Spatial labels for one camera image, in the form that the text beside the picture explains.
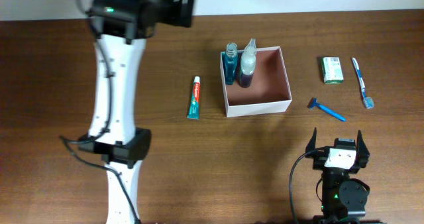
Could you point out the blue mouthwash bottle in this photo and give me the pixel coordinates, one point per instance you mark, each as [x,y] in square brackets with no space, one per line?
[231,62]

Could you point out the blue white toothbrush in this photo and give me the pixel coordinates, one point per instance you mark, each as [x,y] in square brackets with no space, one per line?
[367,101]

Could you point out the red green toothpaste tube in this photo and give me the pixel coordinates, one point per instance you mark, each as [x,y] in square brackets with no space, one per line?
[193,112]

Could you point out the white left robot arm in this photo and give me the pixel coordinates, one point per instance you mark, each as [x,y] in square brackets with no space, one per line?
[121,29]

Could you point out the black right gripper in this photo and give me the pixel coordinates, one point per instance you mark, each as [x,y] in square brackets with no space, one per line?
[319,163]

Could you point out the blue disposable razor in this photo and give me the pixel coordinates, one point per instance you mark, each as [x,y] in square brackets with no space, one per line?
[313,103]

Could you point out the green white soap box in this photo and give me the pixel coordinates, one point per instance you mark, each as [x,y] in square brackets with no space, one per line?
[332,71]

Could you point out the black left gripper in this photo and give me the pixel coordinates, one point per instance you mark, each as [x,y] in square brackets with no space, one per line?
[185,10]

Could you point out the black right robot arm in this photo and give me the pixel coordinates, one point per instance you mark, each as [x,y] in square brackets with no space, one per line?
[343,199]

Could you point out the clear purple spray bottle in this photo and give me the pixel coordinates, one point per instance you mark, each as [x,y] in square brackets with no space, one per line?
[247,64]

